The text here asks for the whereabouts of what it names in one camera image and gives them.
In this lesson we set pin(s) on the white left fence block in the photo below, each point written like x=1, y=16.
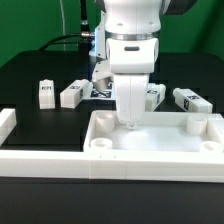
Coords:
x=7, y=123

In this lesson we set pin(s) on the white desk top tray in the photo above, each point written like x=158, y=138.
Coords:
x=157, y=131

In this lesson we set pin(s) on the white front fence bar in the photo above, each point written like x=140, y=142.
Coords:
x=196, y=167

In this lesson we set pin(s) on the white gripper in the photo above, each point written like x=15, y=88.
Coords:
x=130, y=94

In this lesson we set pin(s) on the fiducial marker sheet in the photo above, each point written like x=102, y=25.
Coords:
x=93, y=94

